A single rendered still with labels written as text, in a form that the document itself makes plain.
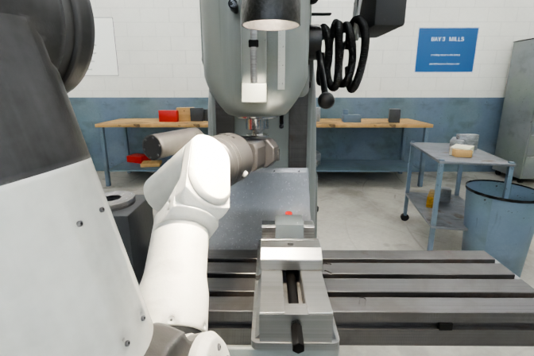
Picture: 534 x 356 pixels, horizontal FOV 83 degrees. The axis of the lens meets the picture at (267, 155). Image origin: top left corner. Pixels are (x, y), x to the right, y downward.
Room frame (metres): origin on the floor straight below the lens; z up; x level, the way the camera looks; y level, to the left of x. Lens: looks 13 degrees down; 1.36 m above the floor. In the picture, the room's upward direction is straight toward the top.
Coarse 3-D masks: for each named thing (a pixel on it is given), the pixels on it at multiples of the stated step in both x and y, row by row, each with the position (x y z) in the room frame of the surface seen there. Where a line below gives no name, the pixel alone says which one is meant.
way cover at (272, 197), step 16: (256, 176) 0.97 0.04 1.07; (272, 176) 0.97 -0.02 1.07; (288, 176) 0.97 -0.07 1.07; (304, 176) 0.97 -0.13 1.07; (240, 192) 0.95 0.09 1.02; (256, 192) 0.95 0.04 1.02; (272, 192) 0.95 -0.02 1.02; (288, 192) 0.95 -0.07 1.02; (304, 192) 0.95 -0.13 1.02; (240, 208) 0.93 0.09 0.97; (256, 208) 0.93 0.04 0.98; (272, 208) 0.93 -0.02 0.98; (288, 208) 0.93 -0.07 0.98; (304, 208) 0.92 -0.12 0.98; (224, 224) 0.89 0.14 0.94; (240, 224) 0.89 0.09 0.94; (256, 224) 0.89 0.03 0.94; (224, 240) 0.85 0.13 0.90; (240, 240) 0.85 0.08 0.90; (256, 240) 0.85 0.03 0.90
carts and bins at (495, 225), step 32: (448, 160) 2.19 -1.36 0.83; (480, 160) 2.19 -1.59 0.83; (416, 192) 2.92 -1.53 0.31; (448, 192) 2.64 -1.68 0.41; (480, 192) 2.03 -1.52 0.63; (512, 192) 2.24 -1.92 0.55; (448, 224) 2.19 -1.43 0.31; (480, 224) 2.02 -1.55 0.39; (512, 224) 1.90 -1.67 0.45; (512, 256) 1.91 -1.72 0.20
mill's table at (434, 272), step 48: (240, 288) 0.57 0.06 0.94; (336, 288) 0.57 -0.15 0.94; (384, 288) 0.57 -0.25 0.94; (432, 288) 0.57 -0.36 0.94; (480, 288) 0.57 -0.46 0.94; (528, 288) 0.57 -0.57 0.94; (240, 336) 0.51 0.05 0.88; (384, 336) 0.51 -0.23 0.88; (432, 336) 0.50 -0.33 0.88; (480, 336) 0.50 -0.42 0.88; (528, 336) 0.50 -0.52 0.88
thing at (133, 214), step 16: (112, 192) 0.63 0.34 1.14; (128, 192) 0.63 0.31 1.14; (112, 208) 0.56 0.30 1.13; (128, 208) 0.57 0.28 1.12; (144, 208) 0.61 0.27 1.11; (128, 224) 0.54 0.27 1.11; (144, 224) 0.60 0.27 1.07; (128, 240) 0.54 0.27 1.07; (144, 240) 0.59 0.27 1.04; (128, 256) 0.54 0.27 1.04; (144, 256) 0.59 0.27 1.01
